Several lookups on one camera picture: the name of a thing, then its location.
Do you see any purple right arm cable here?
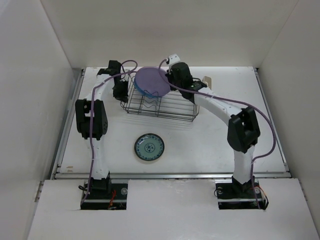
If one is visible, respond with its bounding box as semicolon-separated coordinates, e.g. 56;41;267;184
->
158;57;277;210

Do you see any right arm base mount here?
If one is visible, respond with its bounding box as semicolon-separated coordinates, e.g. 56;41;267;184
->
214;182;269;210

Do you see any white cutlery holder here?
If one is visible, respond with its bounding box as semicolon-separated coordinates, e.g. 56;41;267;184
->
202;76;212;89

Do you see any aluminium front rail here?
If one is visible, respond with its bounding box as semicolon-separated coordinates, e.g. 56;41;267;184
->
53;171;292;180

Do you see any wire dish rack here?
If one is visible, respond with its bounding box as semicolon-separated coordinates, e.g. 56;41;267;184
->
120;74;200;122

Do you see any blue plate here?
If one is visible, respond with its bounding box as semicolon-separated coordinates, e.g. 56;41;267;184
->
133;78;157;99

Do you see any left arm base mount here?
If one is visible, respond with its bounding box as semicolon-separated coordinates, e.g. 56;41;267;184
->
80;183;128;211

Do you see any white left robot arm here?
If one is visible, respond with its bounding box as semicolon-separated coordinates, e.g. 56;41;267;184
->
75;60;129;199

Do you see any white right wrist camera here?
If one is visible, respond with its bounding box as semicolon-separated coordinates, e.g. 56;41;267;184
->
165;53;181;67

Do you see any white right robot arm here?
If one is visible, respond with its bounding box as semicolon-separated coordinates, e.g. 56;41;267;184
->
165;59;261;197

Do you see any lilac plate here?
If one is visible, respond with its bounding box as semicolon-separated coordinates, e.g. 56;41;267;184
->
134;67;171;98

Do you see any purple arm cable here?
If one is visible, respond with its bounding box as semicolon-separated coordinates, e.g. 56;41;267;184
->
80;59;139;208
158;57;277;210

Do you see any teal patterned plate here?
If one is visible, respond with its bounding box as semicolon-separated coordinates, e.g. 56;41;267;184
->
133;133;165;162

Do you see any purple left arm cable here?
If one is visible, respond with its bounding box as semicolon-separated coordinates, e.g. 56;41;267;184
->
80;59;139;208

